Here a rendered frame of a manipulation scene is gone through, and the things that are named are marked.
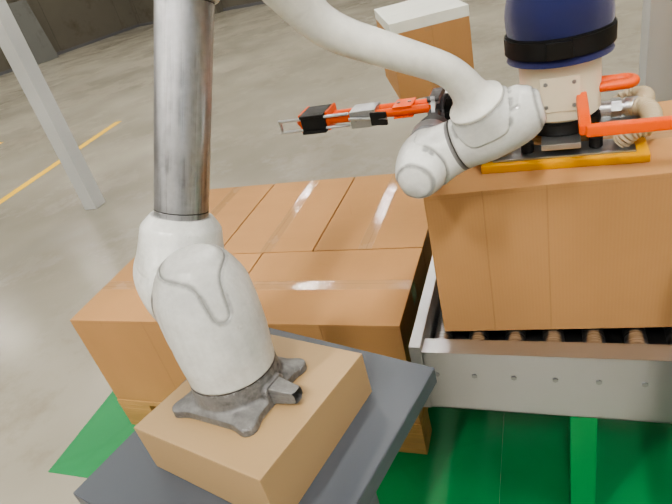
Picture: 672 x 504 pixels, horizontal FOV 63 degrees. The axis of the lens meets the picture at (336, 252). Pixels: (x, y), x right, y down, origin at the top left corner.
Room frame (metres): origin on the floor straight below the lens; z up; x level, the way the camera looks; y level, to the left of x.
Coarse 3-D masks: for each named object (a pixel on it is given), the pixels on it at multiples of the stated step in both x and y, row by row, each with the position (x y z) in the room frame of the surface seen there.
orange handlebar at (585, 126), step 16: (608, 80) 1.14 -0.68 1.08; (624, 80) 1.10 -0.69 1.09; (576, 96) 1.09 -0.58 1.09; (336, 112) 1.43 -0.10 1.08; (400, 112) 1.31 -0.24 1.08; (416, 112) 1.30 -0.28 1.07; (592, 128) 0.91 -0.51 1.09; (608, 128) 0.90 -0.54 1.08; (624, 128) 0.89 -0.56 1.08; (640, 128) 0.88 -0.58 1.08; (656, 128) 0.87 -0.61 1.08
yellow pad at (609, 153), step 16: (528, 144) 1.11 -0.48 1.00; (592, 144) 1.06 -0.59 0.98; (608, 144) 1.06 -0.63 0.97; (640, 144) 1.03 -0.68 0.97; (496, 160) 1.12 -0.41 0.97; (512, 160) 1.11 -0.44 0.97; (528, 160) 1.09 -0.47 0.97; (544, 160) 1.07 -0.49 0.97; (560, 160) 1.05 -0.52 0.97; (576, 160) 1.04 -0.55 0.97; (592, 160) 1.02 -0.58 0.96; (608, 160) 1.01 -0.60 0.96; (624, 160) 1.00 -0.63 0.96; (640, 160) 0.98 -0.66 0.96
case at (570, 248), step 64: (448, 192) 1.08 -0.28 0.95; (512, 192) 1.02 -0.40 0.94; (576, 192) 0.98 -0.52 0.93; (640, 192) 0.93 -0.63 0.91; (448, 256) 1.08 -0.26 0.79; (512, 256) 1.02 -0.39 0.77; (576, 256) 0.98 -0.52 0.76; (640, 256) 0.93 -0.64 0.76; (448, 320) 1.08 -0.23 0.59; (512, 320) 1.03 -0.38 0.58; (576, 320) 0.98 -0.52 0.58; (640, 320) 0.93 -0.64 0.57
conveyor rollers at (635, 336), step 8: (440, 312) 1.18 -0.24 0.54; (440, 320) 1.14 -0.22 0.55; (440, 328) 1.11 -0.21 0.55; (600, 328) 0.97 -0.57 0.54; (624, 328) 0.95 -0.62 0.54; (632, 328) 0.93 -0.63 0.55; (640, 328) 0.93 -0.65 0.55; (664, 328) 0.93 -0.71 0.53; (440, 336) 1.08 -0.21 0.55; (448, 336) 1.08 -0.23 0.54; (472, 336) 1.05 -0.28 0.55; (480, 336) 1.04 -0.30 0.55; (488, 336) 1.05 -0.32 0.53; (512, 336) 1.01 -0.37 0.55; (520, 336) 1.01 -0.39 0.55; (544, 336) 0.99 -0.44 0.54; (552, 336) 0.97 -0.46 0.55; (560, 336) 0.97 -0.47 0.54; (584, 336) 0.96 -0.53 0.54; (592, 336) 0.94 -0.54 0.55; (600, 336) 0.94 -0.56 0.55; (624, 336) 0.93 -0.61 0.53; (632, 336) 0.91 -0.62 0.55; (640, 336) 0.90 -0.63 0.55
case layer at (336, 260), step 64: (256, 192) 2.35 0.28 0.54; (320, 192) 2.17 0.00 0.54; (384, 192) 2.00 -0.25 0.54; (256, 256) 1.76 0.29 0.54; (320, 256) 1.64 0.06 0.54; (384, 256) 1.53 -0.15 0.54; (128, 320) 1.56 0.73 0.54; (320, 320) 1.29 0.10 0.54; (384, 320) 1.21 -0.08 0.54; (128, 384) 1.62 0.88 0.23
